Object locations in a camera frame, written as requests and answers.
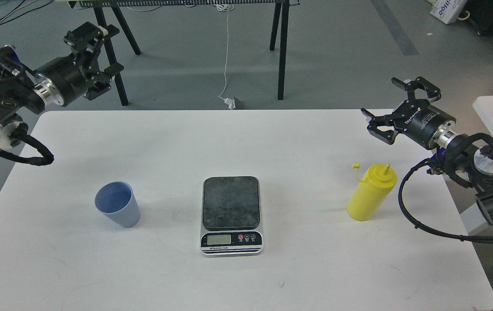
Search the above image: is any white power adapter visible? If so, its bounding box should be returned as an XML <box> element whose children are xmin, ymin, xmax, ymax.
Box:
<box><xmin>224</xmin><ymin>97</ymin><xmax>245</xmax><ymax>110</ymax></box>

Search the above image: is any white hanging cable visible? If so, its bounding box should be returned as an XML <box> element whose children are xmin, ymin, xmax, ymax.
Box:
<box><xmin>218</xmin><ymin>4</ymin><xmax>231</xmax><ymax>102</ymax></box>

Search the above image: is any yellow squeeze bottle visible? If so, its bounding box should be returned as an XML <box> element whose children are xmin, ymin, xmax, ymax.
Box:
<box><xmin>347</xmin><ymin>164</ymin><xmax>397</xmax><ymax>221</ymax></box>

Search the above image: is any white printed bag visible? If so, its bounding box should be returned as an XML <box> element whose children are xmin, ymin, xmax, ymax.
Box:
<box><xmin>429</xmin><ymin>0</ymin><xmax>470</xmax><ymax>24</ymax></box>

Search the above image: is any black trestle table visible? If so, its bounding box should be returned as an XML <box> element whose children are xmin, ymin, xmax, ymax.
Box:
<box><xmin>81</xmin><ymin>0</ymin><xmax>290</xmax><ymax>110</ymax></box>

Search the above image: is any digital kitchen scale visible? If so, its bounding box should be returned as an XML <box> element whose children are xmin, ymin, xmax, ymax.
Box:
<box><xmin>200</xmin><ymin>176</ymin><xmax>264</xmax><ymax>257</ymax></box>

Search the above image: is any blue plastic cup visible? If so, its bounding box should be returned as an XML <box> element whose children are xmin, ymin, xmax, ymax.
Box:
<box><xmin>94</xmin><ymin>181</ymin><xmax>141</xmax><ymax>228</ymax></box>

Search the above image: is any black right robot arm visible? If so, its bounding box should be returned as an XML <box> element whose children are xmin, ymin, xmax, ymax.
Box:
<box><xmin>361</xmin><ymin>77</ymin><xmax>493</xmax><ymax>244</ymax></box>

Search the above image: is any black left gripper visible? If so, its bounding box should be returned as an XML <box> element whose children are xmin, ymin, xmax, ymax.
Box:
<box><xmin>34</xmin><ymin>22</ymin><xmax>124</xmax><ymax>107</ymax></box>

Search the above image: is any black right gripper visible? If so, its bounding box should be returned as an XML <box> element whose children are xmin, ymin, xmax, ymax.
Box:
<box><xmin>361</xmin><ymin>76</ymin><xmax>456</xmax><ymax>150</ymax></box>

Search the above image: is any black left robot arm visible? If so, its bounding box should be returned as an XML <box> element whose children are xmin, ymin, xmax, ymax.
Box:
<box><xmin>0</xmin><ymin>22</ymin><xmax>123</xmax><ymax>166</ymax></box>

